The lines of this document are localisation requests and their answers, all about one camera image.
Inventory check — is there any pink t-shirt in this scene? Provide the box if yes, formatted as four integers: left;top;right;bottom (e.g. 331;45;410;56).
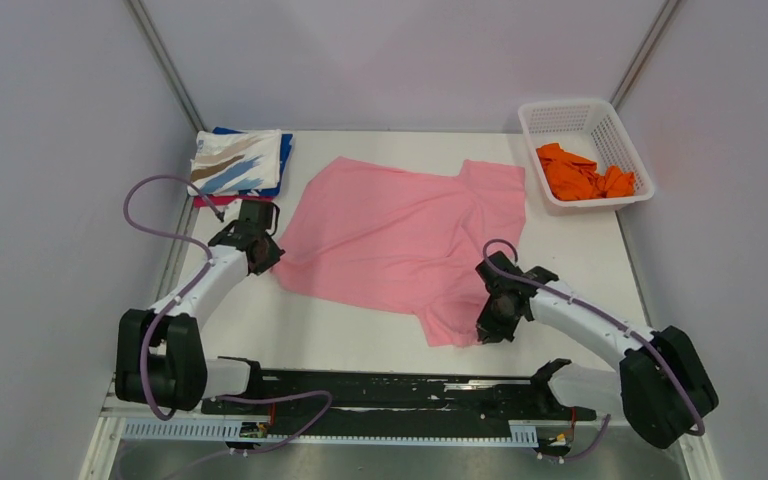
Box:
273;157;526;347

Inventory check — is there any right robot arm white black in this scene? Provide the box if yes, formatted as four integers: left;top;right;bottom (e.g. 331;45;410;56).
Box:
476;251;719;449

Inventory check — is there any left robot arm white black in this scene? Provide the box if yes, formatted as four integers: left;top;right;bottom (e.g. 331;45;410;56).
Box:
114;199;284;420

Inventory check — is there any white blue beige folded shirt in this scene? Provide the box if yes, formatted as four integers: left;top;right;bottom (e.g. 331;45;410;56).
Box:
190;130;283;195

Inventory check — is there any orange crumpled t-shirt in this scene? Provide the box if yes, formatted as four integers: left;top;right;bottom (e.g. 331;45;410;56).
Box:
536;143;636;202

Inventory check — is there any white plastic basket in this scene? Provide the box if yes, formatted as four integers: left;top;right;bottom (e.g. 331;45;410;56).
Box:
518;98;655;216

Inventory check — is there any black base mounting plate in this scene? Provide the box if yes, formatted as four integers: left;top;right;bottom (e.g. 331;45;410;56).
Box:
201;369;597;440

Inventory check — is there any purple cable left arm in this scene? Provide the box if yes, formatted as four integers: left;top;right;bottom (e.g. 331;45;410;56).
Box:
122;174;334;458

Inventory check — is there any metal corner rail left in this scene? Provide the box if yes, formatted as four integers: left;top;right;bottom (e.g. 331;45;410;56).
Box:
124;0;206;131

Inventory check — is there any metal corner rail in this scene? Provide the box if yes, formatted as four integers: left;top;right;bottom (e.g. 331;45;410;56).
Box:
609;0;684;110
124;0;206;131

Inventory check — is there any aluminium frame rail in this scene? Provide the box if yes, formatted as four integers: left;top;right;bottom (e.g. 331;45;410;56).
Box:
100;372;706;429

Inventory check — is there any metal corner rail right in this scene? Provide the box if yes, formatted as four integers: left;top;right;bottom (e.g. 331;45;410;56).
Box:
609;0;684;110

